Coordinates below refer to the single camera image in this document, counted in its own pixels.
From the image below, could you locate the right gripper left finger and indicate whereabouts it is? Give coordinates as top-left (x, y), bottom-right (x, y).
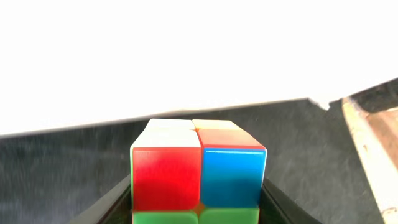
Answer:
top-left (68, 174), bottom-right (132, 224)

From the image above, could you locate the many-coloured puzzle cube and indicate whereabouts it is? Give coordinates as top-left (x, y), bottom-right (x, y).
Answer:
top-left (129, 118), bottom-right (268, 224)

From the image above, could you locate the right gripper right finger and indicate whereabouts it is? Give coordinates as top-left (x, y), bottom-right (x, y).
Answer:
top-left (258, 178), bottom-right (321, 224)

